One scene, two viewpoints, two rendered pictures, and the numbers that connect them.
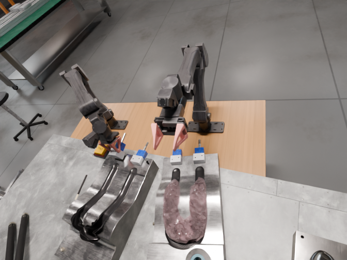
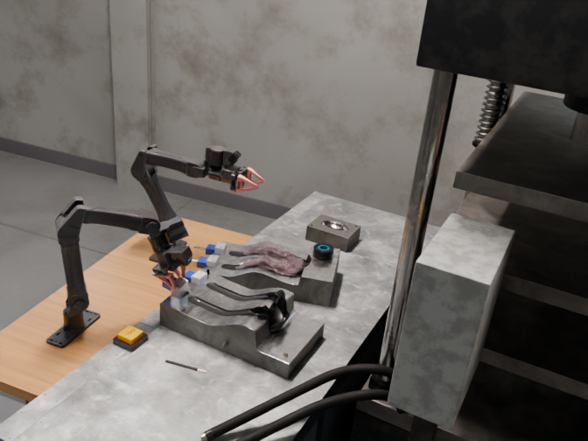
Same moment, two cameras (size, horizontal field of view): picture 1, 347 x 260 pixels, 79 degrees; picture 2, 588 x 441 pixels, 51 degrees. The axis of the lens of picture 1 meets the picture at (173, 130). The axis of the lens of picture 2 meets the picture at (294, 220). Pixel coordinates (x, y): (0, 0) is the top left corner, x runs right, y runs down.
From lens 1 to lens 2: 2.32 m
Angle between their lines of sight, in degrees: 80
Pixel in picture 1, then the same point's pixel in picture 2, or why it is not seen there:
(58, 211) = (215, 393)
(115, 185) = (221, 302)
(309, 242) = (316, 224)
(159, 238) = (295, 280)
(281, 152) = not seen: hidden behind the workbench
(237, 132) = (194, 236)
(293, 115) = not seen: hidden behind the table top
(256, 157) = (231, 234)
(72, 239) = (275, 347)
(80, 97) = (141, 213)
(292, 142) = not seen: hidden behind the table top
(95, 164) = (150, 351)
